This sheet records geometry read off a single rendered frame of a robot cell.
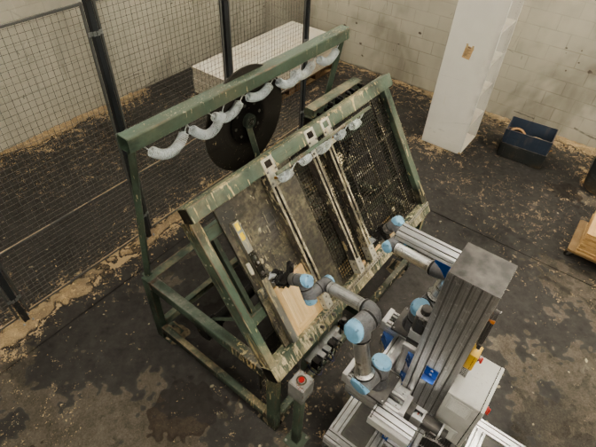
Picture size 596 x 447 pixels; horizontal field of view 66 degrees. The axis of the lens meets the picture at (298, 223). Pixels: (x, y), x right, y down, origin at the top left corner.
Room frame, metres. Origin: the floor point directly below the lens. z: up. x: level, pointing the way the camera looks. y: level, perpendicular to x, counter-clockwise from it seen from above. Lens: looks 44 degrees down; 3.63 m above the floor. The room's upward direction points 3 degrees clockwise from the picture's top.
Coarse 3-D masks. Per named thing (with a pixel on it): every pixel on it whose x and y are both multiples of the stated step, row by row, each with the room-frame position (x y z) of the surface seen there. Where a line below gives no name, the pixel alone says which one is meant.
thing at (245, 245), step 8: (232, 224) 1.98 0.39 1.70; (240, 232) 1.97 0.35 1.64; (240, 240) 1.94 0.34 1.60; (248, 248) 1.94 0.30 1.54; (248, 256) 1.91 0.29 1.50; (256, 272) 1.87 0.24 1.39; (264, 280) 1.86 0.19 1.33; (264, 288) 1.83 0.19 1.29; (272, 288) 1.85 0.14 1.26; (272, 296) 1.81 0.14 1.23; (272, 304) 1.79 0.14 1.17; (280, 304) 1.81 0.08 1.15; (280, 312) 1.77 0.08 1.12; (280, 320) 1.75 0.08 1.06; (288, 320) 1.77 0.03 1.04; (288, 328) 1.73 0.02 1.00; (288, 336) 1.71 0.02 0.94; (296, 336) 1.72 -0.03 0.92
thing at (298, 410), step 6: (294, 402) 1.39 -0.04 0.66; (294, 408) 1.39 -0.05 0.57; (300, 408) 1.36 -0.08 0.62; (294, 414) 1.38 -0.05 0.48; (300, 414) 1.37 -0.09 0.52; (294, 420) 1.38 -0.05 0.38; (300, 420) 1.37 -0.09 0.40; (294, 426) 1.38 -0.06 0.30; (300, 426) 1.38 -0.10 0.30; (294, 432) 1.38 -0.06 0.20; (300, 432) 1.39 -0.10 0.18; (294, 438) 1.37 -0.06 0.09; (300, 438) 1.39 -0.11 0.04
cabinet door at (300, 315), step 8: (296, 272) 2.04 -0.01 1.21; (304, 272) 2.08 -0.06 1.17; (280, 288) 1.90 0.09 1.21; (288, 288) 1.93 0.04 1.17; (296, 288) 1.97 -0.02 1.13; (280, 296) 1.86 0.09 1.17; (288, 296) 1.90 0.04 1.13; (296, 296) 1.93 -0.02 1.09; (288, 304) 1.86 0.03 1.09; (296, 304) 1.89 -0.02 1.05; (304, 304) 1.92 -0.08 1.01; (320, 304) 1.99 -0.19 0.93; (288, 312) 1.82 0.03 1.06; (296, 312) 1.85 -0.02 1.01; (304, 312) 1.89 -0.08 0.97; (312, 312) 1.92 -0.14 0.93; (296, 320) 1.81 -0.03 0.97; (304, 320) 1.84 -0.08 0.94; (312, 320) 1.88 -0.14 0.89; (296, 328) 1.77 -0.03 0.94; (304, 328) 1.81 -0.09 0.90
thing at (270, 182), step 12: (264, 168) 2.29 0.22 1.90; (276, 168) 2.34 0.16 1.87; (288, 168) 2.26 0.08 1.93; (264, 180) 2.30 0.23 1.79; (276, 180) 2.29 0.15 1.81; (276, 192) 2.27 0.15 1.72; (276, 204) 2.25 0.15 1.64; (288, 216) 2.22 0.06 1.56; (288, 228) 2.18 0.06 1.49; (300, 240) 2.17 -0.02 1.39; (300, 252) 2.12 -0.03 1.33; (312, 264) 2.10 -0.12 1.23; (312, 276) 2.05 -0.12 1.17; (324, 300) 1.98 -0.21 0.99
